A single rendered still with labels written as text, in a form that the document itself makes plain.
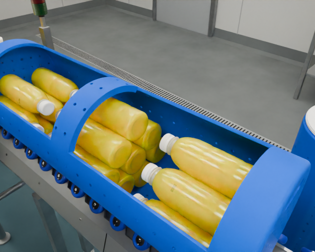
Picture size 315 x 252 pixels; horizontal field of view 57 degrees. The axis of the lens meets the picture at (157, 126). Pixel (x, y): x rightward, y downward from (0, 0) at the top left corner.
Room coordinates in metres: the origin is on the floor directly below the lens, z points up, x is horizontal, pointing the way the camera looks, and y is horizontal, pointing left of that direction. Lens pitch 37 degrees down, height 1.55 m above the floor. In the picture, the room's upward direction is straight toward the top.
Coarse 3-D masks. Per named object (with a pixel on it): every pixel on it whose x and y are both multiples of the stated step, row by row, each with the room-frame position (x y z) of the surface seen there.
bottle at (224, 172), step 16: (176, 144) 0.43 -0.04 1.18; (192, 144) 0.42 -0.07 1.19; (208, 144) 0.42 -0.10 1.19; (176, 160) 0.41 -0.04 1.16; (192, 160) 0.39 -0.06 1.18; (208, 160) 0.38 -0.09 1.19; (224, 160) 0.38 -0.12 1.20; (240, 160) 0.38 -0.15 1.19; (192, 176) 0.39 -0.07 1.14; (208, 176) 0.36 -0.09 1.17; (224, 176) 0.35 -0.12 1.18; (240, 176) 0.34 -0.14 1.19; (224, 192) 0.34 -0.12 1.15
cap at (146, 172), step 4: (148, 164) 0.42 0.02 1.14; (152, 164) 0.42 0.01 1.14; (144, 168) 0.41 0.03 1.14; (148, 168) 0.41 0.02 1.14; (152, 168) 0.41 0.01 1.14; (144, 172) 0.41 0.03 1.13; (148, 172) 0.41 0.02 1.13; (144, 176) 0.40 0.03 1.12; (148, 176) 0.40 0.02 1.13; (144, 180) 0.41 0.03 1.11
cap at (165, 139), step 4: (164, 136) 0.46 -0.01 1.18; (168, 136) 0.46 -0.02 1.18; (172, 136) 0.47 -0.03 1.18; (160, 140) 0.46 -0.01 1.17; (164, 140) 0.46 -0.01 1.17; (168, 140) 0.45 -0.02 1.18; (160, 144) 0.45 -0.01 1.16; (164, 144) 0.45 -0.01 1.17; (160, 148) 0.45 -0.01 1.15; (164, 148) 0.45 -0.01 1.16
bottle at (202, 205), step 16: (160, 176) 0.38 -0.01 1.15; (176, 176) 0.37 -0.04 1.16; (160, 192) 0.36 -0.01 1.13; (176, 192) 0.35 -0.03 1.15; (192, 192) 0.34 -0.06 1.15; (208, 192) 0.34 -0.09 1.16; (176, 208) 0.33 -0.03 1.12; (192, 208) 0.32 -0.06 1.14; (208, 208) 0.31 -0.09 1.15; (224, 208) 0.30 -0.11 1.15; (208, 224) 0.29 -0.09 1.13
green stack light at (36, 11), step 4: (32, 4) 1.37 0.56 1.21; (36, 4) 1.37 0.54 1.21; (40, 4) 1.37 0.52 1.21; (44, 4) 1.39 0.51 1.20; (32, 8) 1.38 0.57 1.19; (36, 8) 1.37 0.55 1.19; (40, 8) 1.37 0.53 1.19; (44, 8) 1.39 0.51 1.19; (36, 12) 1.37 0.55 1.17; (40, 12) 1.37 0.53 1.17; (44, 12) 1.38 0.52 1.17
